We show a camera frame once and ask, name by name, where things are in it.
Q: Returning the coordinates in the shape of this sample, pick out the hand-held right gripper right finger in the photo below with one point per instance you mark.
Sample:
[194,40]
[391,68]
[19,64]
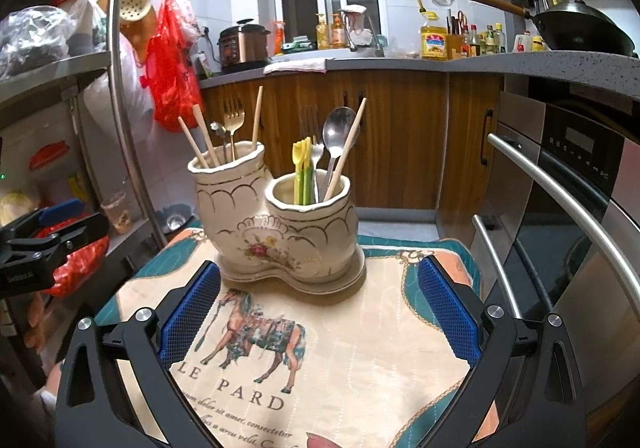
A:
[447,308]

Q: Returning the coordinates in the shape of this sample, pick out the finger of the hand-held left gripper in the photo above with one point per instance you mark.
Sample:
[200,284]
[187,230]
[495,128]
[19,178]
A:
[75,233]
[62,210]

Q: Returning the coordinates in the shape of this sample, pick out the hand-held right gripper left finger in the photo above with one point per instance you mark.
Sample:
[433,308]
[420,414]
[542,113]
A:
[192,313]

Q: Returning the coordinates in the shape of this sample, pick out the cream ceramic utensil holder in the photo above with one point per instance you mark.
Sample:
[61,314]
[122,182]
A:
[300,238]

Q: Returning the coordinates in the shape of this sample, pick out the silver flower-shaped spoon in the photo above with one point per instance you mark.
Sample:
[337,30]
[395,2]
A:
[218,128]

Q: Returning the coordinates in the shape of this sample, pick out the yellow plastic fork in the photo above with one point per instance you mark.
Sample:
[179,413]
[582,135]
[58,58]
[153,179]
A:
[297,163]

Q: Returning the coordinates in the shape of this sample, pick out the person's left hand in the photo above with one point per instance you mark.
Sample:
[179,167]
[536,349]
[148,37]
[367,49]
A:
[39,323]

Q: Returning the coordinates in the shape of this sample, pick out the red bag of food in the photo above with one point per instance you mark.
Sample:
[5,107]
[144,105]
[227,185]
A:
[82,268]

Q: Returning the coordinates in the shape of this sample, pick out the clear plastic cup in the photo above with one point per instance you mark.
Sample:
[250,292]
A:
[117,213]

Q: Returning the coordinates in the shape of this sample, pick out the red-lidded container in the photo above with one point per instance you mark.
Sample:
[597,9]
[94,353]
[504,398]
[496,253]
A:
[47,158]

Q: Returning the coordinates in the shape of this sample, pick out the trash bin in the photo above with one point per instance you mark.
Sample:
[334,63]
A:
[172,220]

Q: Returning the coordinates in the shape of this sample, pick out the white plastic bag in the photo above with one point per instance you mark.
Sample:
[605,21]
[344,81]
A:
[115,98]

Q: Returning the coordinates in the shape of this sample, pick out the horse-print mat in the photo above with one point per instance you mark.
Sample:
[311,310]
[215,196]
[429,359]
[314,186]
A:
[325,353]

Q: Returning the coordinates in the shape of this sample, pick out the metal storage rack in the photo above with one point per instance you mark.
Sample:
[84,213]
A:
[117,78]

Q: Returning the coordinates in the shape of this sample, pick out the wooden chopstick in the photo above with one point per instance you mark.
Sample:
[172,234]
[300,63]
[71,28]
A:
[192,141]
[345,148]
[257,118]
[206,133]

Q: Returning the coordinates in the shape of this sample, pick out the built-in steel oven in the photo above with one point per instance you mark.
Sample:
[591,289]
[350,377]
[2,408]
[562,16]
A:
[575,203]

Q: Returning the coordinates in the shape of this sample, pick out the green plastic utensil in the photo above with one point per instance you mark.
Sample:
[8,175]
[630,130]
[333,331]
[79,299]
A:
[310,183]

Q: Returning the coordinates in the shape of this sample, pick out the red plastic bag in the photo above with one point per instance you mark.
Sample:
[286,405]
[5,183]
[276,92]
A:
[172,73]

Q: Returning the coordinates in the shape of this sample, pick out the wooden lower cabinets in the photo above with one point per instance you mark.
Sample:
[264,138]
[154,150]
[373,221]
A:
[400,138]

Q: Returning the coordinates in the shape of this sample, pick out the gold metal fork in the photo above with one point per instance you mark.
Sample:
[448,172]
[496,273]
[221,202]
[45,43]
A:
[233,116]

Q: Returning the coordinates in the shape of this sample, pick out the yellow plastic spoon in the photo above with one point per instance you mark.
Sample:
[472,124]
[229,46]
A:
[305,151]

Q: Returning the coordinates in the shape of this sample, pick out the silver metal fork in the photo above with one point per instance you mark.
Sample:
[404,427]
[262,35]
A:
[317,151]

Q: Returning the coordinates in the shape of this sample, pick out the large silver spoon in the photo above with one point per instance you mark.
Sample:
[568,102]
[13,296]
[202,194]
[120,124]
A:
[338,126]

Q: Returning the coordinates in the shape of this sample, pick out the yellow perforated scoop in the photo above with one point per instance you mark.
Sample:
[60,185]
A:
[134,1]

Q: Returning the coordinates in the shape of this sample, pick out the copper electric pressure cooker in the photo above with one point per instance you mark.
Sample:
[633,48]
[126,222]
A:
[242,48]

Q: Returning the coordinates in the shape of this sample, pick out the wooden knife block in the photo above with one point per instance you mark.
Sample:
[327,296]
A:
[454,46]

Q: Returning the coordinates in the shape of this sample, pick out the yellow cooking oil bottle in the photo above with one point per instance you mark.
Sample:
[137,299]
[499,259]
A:
[434,43]

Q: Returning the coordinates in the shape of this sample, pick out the row of sauce bottles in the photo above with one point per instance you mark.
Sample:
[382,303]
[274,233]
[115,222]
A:
[492,43]

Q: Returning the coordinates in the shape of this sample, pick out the white dish cloth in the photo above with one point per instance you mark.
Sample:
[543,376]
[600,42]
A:
[297,64]

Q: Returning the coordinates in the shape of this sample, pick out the metal kitchen faucet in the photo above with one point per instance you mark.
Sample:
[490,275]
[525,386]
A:
[375,41]

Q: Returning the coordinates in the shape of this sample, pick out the green box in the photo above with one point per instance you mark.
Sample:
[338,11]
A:
[297,46]

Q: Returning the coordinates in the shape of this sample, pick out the orange dish soap bottle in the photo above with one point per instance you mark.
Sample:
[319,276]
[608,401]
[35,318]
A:
[339,33]

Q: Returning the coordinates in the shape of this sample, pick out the yellow dish soap bottle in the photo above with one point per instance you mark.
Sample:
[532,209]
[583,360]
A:
[322,36]

